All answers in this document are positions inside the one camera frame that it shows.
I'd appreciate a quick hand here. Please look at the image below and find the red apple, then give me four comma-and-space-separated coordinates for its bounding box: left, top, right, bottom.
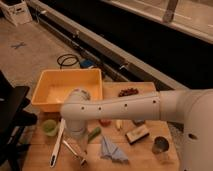
99, 120, 111, 127

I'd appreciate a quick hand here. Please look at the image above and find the green chili pepper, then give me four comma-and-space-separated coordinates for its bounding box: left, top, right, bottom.
88, 127, 101, 142

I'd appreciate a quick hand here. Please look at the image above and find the green plastic cup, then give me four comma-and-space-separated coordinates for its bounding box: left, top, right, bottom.
42, 119, 58, 137

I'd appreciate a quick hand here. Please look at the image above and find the blue folded cloth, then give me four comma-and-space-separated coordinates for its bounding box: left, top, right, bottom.
100, 136, 129, 163

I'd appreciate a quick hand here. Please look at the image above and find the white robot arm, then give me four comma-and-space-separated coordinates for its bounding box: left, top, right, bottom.
60, 89, 213, 171

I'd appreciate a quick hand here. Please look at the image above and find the yellow plastic bin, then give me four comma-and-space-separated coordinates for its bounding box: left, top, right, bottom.
31, 69, 103, 112

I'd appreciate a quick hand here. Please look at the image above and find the blue device on floor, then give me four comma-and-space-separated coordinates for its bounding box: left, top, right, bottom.
80, 59, 94, 69

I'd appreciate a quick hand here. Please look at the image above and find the yellow banana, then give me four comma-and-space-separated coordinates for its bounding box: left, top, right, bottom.
115, 120, 123, 131

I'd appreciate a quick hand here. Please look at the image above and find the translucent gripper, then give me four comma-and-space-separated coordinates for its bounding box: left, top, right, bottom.
74, 136, 88, 155

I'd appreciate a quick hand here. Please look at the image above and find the white cardboard box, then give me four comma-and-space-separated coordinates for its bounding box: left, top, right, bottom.
0, 0, 32, 26

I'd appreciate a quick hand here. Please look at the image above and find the dark metal cup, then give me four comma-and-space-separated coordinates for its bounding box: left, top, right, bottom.
152, 136, 169, 154

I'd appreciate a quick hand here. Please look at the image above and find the black coiled cable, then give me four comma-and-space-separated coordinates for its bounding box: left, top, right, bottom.
56, 53, 81, 70

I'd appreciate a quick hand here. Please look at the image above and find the bunch of dark grapes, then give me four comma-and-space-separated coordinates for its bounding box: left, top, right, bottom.
118, 88, 139, 97

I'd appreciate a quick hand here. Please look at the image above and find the black chair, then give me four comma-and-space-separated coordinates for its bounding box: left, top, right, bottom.
0, 70, 37, 171

